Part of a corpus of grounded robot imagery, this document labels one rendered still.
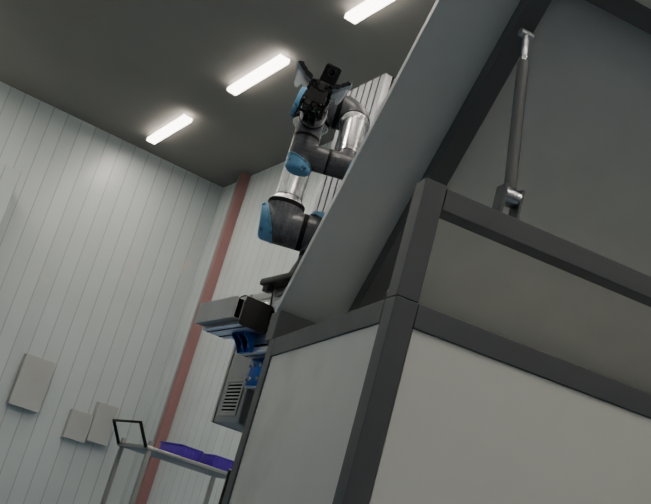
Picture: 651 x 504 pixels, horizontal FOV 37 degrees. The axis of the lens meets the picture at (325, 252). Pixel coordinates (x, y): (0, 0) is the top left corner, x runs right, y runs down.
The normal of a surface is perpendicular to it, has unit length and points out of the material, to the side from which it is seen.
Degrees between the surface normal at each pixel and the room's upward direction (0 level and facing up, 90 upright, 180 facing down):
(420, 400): 90
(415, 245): 90
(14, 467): 90
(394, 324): 90
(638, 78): 130
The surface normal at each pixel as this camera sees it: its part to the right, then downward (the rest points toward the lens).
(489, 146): 0.11, 0.44
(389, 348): 0.37, -0.20
